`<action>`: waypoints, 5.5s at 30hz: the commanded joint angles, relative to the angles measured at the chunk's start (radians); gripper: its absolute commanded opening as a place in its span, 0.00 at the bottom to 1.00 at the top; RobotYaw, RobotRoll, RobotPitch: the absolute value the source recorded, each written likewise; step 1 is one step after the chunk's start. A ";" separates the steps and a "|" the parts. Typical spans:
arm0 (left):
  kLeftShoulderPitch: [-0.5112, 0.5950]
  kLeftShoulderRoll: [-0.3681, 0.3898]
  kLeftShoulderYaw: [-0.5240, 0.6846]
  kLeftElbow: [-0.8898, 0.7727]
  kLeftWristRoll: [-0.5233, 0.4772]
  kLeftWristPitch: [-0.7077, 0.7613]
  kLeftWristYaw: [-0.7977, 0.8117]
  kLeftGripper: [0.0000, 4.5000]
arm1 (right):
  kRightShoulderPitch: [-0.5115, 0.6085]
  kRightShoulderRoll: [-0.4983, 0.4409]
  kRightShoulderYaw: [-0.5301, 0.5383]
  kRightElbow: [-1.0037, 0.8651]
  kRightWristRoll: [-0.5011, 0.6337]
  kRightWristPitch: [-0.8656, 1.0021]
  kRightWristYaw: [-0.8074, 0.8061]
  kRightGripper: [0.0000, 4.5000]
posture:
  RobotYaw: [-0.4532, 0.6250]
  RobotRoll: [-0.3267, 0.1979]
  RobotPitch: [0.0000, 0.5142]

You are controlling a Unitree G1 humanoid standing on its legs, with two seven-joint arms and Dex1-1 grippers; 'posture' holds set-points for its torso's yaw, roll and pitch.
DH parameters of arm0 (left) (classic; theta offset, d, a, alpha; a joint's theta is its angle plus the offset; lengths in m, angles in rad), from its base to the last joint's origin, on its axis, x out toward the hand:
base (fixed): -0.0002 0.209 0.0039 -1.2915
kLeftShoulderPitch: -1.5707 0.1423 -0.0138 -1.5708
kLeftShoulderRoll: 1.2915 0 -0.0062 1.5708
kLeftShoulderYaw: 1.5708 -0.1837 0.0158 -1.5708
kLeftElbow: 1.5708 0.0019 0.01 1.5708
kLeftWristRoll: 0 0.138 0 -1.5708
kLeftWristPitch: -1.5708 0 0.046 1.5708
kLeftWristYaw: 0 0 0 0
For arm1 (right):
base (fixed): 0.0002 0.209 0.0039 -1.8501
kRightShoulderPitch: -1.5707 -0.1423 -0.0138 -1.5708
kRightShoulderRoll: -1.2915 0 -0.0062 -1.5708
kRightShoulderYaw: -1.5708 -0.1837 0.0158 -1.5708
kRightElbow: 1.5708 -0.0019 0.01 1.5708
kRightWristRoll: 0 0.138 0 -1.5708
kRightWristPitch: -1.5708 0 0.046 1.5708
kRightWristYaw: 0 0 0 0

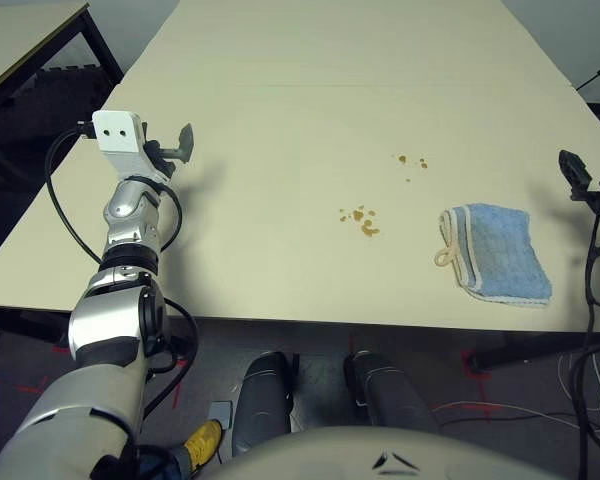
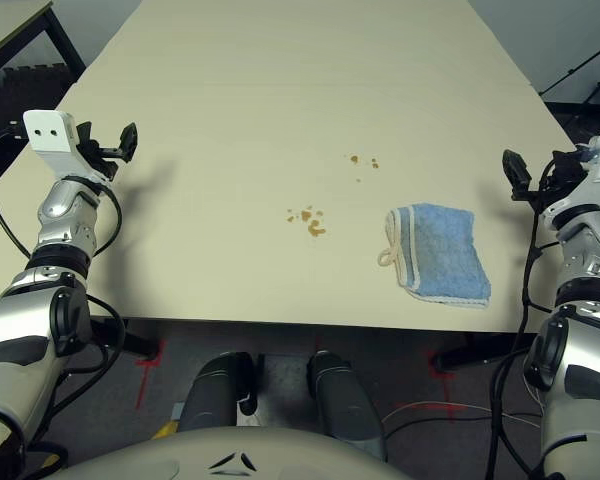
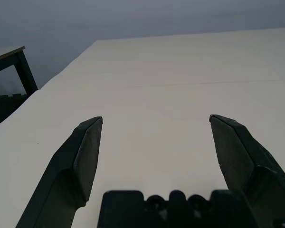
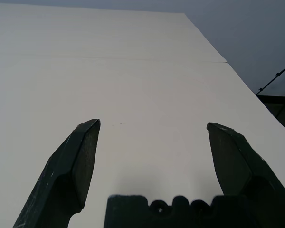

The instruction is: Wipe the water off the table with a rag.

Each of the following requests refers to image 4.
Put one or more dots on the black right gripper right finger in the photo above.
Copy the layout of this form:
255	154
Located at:
242	164

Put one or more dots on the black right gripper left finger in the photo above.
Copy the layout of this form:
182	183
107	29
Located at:
61	166

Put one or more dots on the black tripod stand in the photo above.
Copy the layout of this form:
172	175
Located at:
278	74

